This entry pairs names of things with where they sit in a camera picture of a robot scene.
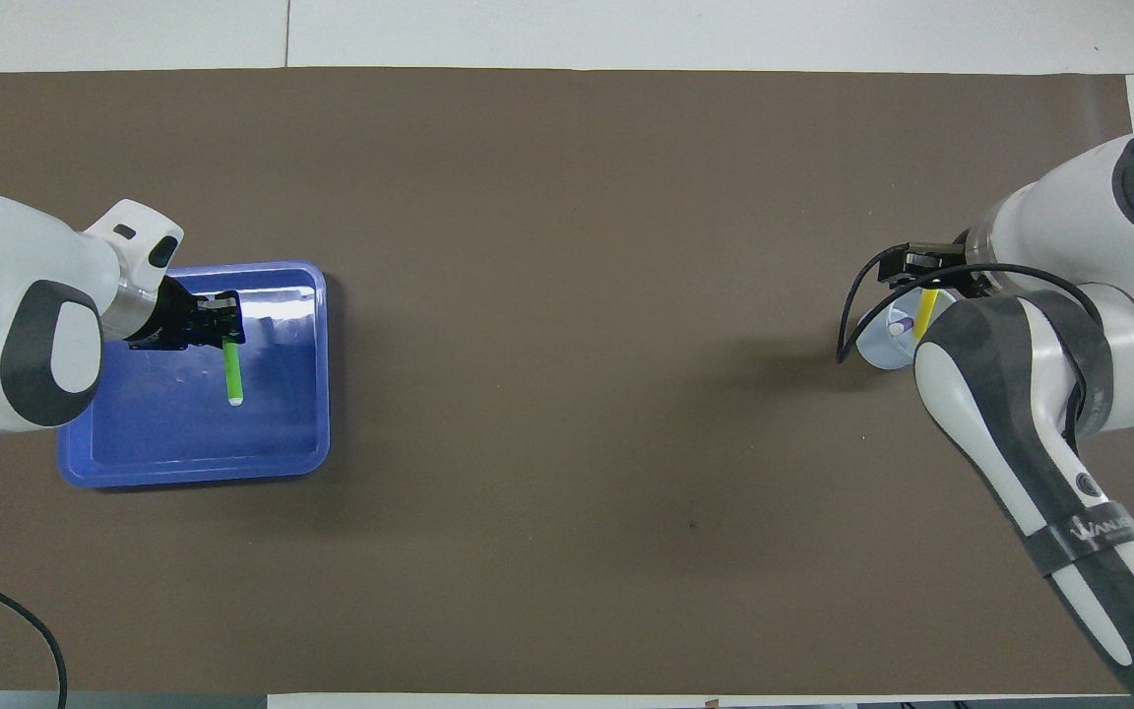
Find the translucent plastic cup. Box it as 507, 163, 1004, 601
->
855, 286, 934, 371

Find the brown table mat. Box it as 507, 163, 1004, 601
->
0, 67, 1134, 695

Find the green pen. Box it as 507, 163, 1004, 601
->
222, 335, 245, 407

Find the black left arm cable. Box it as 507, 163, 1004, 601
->
0, 563, 69, 709

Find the blue plastic tray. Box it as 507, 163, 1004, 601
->
57, 260, 331, 489

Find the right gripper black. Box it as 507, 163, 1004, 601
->
877, 231, 1001, 296

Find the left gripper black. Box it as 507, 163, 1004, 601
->
124, 276, 245, 354

